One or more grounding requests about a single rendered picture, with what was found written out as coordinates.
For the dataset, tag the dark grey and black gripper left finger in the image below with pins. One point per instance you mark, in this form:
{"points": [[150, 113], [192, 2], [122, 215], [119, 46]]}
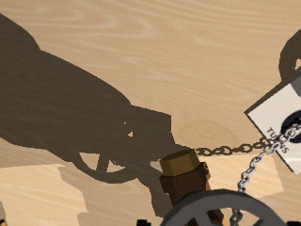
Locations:
{"points": [[143, 222]]}

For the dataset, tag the grey t-shaped pipe manifold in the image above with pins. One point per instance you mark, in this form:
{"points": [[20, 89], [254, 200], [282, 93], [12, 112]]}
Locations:
{"points": [[185, 179]]}

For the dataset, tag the white square tag on silver chain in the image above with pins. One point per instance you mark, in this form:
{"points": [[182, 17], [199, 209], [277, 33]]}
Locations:
{"points": [[279, 118]]}

